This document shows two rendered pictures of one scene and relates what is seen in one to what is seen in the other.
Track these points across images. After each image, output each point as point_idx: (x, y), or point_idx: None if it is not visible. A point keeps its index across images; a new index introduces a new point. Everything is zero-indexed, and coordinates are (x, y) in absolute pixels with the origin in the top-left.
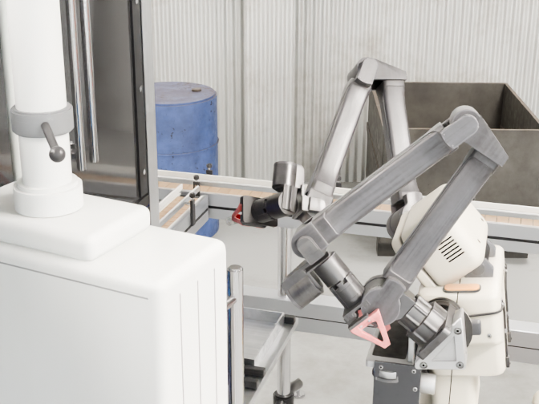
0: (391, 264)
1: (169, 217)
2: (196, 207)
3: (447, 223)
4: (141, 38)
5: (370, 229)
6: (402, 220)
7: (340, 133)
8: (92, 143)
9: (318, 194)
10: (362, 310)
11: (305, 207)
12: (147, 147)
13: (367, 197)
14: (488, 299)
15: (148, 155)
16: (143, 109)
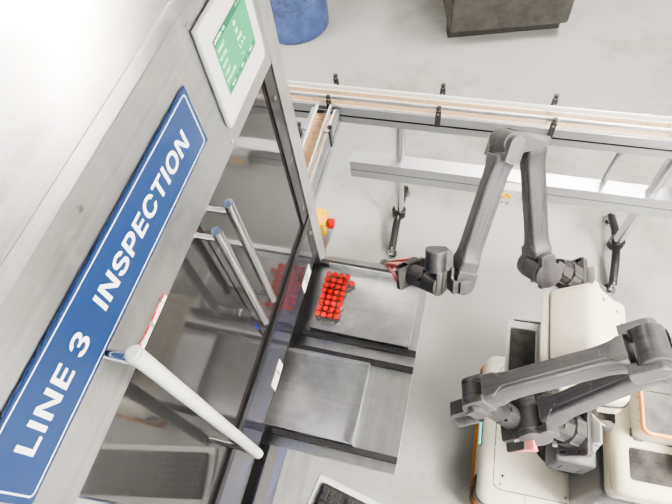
0: (548, 414)
1: (315, 155)
2: (332, 128)
3: (609, 401)
4: (284, 120)
5: (470, 132)
6: (545, 315)
7: (485, 213)
8: (269, 295)
9: (466, 275)
10: (520, 440)
11: (455, 291)
12: (302, 189)
13: (537, 388)
14: (620, 403)
15: (304, 193)
16: (295, 168)
